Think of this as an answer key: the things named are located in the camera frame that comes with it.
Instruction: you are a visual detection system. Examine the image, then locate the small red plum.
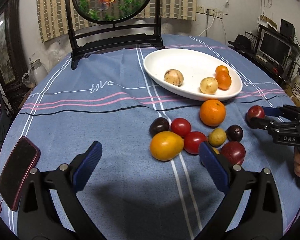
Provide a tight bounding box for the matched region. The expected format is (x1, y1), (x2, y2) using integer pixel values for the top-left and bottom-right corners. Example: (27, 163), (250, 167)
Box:
(246, 105), (266, 123)

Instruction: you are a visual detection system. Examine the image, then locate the labelled white container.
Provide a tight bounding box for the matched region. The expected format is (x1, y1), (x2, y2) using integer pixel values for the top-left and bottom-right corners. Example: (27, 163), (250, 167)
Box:
(291, 76), (300, 103)

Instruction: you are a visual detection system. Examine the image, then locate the computer monitor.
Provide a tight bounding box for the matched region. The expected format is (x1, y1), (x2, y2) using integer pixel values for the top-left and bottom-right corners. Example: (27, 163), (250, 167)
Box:
(256, 31), (292, 63)

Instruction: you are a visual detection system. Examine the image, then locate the blue plaid tablecloth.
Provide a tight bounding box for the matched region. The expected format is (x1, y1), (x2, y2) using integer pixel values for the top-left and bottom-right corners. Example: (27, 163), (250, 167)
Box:
(0, 34), (300, 240)

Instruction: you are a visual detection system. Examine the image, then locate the dark red apple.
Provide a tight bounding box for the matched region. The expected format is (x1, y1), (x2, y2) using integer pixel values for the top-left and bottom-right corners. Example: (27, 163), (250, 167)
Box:
(220, 141), (246, 166)

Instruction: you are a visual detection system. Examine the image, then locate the round goldfish screen black stand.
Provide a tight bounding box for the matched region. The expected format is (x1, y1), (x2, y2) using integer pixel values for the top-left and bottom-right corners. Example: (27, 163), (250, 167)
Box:
(64, 0), (166, 71)

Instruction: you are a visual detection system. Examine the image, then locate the white thermos jug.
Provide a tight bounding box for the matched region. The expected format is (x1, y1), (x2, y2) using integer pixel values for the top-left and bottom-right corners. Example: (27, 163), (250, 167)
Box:
(28, 58), (49, 86)

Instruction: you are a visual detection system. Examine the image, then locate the dark purple plum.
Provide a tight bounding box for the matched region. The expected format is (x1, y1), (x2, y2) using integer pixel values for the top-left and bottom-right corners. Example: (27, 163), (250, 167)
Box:
(149, 117), (170, 136)
(226, 125), (244, 142)

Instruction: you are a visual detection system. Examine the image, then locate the white power cable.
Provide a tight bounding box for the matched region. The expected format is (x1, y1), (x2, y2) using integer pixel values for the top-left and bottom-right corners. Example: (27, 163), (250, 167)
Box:
(198, 15), (217, 37)

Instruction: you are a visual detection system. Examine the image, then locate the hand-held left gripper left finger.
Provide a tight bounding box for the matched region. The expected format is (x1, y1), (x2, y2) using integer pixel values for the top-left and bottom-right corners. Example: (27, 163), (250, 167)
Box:
(17, 141), (103, 234)

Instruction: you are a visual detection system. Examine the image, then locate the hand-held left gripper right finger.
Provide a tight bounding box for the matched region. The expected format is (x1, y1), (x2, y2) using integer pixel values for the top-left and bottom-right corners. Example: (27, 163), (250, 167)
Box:
(199, 141), (283, 234)

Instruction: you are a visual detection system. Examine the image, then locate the dark wooden framed painting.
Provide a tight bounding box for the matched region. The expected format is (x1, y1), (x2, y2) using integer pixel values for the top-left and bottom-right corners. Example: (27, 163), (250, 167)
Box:
(0, 0), (28, 93)

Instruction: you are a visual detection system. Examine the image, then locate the speckled potato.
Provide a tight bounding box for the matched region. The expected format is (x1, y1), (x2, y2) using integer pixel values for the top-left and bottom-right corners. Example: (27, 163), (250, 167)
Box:
(164, 69), (184, 87)

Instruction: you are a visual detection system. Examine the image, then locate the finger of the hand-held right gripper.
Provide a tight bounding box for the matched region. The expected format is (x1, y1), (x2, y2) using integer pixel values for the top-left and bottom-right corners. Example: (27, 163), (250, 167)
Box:
(262, 104), (300, 121)
(247, 117), (300, 137)

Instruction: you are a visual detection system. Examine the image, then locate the smartphone in red case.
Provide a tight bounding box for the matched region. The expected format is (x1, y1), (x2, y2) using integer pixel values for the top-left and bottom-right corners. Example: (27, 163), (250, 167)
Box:
(0, 136), (41, 212)

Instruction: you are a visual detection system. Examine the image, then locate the white oval plate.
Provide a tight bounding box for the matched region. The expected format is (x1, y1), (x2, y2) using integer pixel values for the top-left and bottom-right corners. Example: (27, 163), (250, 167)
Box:
(143, 49), (243, 102)

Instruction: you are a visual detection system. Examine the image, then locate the yellow orange mango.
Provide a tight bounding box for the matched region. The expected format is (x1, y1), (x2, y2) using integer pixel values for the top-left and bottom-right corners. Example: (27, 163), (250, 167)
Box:
(150, 131), (184, 162)

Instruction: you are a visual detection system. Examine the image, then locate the pale yellow round fruit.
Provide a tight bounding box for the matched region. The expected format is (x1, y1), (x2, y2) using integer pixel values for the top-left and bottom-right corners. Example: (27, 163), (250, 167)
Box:
(199, 77), (219, 95)

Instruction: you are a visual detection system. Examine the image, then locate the black media desk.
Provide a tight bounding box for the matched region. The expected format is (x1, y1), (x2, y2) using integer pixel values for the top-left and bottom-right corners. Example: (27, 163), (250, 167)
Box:
(227, 44), (300, 81)

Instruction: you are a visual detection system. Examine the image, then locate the black speaker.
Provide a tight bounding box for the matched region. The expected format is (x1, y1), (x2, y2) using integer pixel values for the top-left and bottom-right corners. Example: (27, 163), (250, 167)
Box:
(280, 18), (296, 40)

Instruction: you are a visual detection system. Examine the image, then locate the black hat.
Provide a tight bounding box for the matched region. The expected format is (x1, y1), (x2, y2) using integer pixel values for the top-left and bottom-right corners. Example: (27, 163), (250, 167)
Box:
(227, 34), (253, 53)

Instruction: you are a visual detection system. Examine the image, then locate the red tomato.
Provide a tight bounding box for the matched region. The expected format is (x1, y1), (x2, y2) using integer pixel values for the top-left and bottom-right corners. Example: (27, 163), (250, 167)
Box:
(170, 118), (192, 137)
(183, 131), (208, 155)

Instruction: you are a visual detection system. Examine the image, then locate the beige checked curtain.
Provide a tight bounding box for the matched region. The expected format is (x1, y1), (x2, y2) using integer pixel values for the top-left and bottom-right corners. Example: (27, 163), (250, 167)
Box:
(36, 0), (198, 43)

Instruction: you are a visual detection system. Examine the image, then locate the large orange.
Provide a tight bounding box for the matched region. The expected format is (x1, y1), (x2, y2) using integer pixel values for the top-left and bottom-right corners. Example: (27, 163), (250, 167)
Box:
(199, 99), (226, 127)

